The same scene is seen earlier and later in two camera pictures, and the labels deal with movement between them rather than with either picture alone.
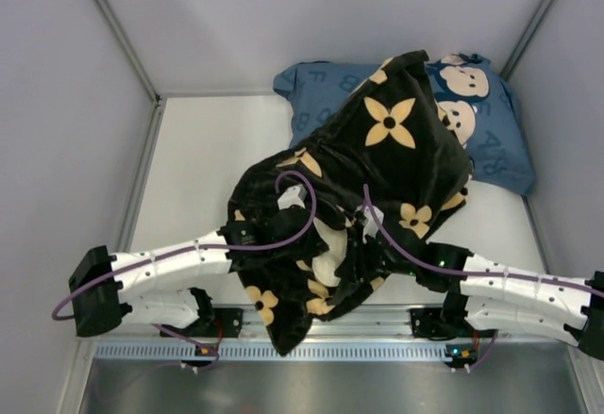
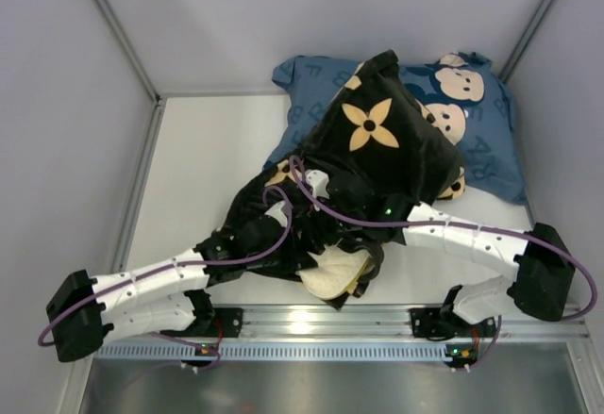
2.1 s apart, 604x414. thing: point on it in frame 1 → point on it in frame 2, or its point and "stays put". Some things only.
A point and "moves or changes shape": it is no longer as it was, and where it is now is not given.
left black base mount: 227,322 stays put
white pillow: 326,266 → 336,272
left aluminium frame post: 119,30 stays put
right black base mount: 427,322 stays put
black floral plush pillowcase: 339,212 moves or changes shape
